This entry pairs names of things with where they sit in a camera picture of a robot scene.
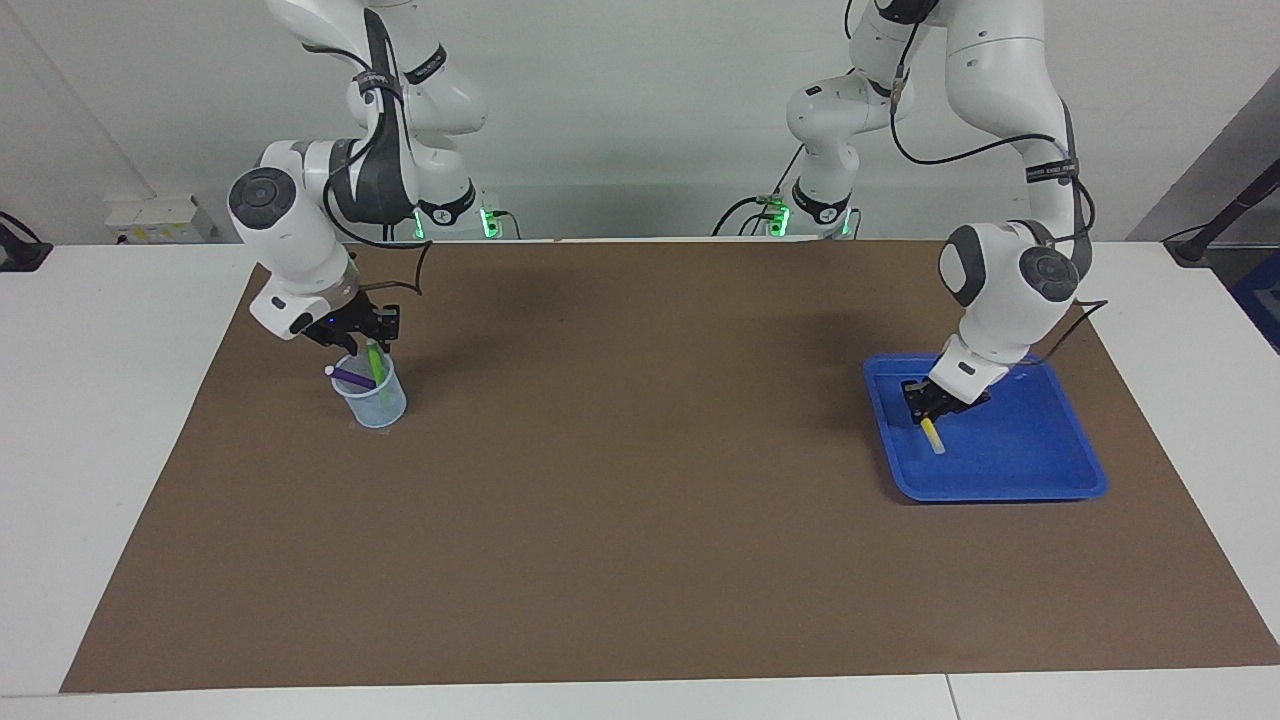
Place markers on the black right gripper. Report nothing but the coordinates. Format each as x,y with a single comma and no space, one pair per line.
355,328

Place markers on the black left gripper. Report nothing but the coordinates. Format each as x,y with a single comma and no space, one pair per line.
950,398

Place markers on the green pen white cap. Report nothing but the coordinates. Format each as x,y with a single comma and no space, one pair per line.
376,372

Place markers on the yellow pen white cap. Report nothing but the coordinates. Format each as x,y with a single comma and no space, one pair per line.
933,437

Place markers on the purple pen white cap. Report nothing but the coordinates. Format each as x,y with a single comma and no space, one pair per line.
350,377

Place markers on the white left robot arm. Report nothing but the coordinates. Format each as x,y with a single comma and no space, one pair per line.
1000,280

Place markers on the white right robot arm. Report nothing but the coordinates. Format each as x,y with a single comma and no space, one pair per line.
290,230

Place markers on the blue plastic tray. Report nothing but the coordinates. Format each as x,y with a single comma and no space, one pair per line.
1020,450

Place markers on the translucent plastic cup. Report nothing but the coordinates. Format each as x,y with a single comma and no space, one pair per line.
372,408

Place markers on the white power strip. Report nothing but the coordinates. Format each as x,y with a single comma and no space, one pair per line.
150,218

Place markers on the brown table mat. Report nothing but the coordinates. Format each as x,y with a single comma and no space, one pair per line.
640,500

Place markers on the blue storage crate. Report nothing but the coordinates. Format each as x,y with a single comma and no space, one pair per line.
1262,300

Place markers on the black angled stand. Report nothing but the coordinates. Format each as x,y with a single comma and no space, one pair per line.
1225,210

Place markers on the black clamp mount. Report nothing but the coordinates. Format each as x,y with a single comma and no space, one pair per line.
20,250

